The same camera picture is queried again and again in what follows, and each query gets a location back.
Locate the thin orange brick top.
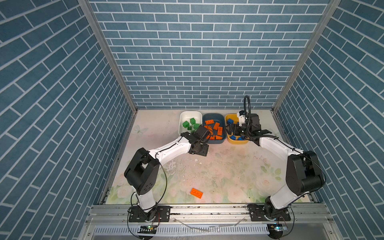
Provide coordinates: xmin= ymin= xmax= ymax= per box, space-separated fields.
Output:
xmin=210 ymin=136 xmax=223 ymax=141

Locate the green small brick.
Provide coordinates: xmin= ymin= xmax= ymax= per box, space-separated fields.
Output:
xmin=182 ymin=121 xmax=190 ymax=128

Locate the dark teal plastic bin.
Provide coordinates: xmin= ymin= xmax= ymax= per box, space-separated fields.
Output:
xmin=203 ymin=113 xmax=227 ymax=144

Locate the yellow plastic bin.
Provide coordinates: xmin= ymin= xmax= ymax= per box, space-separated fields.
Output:
xmin=225 ymin=114 xmax=249 ymax=145

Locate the white plastic bin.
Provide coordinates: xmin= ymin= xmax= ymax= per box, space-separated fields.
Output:
xmin=179 ymin=111 xmax=203 ymax=134

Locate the orange brick front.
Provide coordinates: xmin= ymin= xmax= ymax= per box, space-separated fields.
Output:
xmin=190 ymin=188 xmax=203 ymax=199

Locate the orange long brick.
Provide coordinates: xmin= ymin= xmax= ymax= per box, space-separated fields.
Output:
xmin=205 ymin=126 xmax=214 ymax=135

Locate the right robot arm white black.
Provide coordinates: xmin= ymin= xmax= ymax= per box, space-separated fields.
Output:
xmin=226 ymin=111 xmax=326 ymax=221

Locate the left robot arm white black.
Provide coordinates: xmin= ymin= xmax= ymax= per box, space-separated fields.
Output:
xmin=124 ymin=125 xmax=214 ymax=222

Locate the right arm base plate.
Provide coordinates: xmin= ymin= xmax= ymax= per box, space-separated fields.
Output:
xmin=247 ymin=204 xmax=291 ymax=222

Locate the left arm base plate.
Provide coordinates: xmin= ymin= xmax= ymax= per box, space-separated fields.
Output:
xmin=128 ymin=206 xmax=171 ymax=223

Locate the aluminium front rail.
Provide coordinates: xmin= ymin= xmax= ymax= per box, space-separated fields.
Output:
xmin=80 ymin=203 xmax=342 ymax=240

